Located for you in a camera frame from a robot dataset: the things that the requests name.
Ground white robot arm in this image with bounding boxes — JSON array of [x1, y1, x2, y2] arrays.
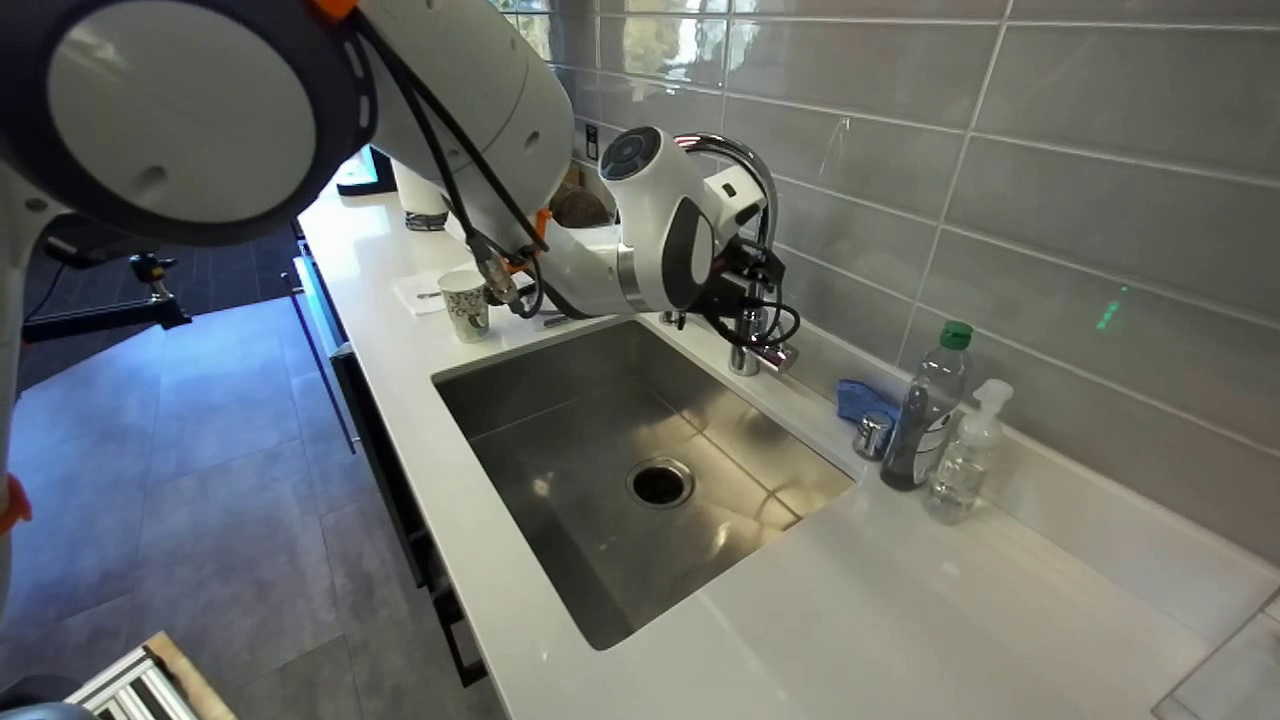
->
[[0, 0, 801, 462]]

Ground patterned paper cup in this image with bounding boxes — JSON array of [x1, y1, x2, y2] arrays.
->
[[442, 267, 490, 337]]

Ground black camera tripod mount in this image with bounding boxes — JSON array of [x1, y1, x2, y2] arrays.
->
[[20, 251, 190, 343]]

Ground stainless steel sink basin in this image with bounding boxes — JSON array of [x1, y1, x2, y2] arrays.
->
[[436, 323, 852, 651]]

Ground tall chrome kitchen tap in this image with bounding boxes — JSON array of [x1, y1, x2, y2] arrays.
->
[[681, 131, 797, 375]]

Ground green cap plastic bottle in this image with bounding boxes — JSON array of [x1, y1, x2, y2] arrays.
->
[[915, 318, 972, 406]]

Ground wooden cart with rails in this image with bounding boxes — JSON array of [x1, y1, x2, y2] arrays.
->
[[72, 631, 238, 720]]

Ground black cable bundle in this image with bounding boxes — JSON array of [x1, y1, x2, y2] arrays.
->
[[349, 11, 593, 323]]

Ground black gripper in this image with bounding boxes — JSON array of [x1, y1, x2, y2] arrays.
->
[[693, 241, 801, 349]]

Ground blue sponge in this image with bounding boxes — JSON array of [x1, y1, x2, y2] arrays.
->
[[837, 380, 899, 423]]

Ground dark dish soap bottle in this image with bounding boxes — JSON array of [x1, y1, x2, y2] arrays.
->
[[881, 382, 953, 491]]

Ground clear spray bottle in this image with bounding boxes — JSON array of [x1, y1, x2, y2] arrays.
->
[[924, 380, 1016, 523]]

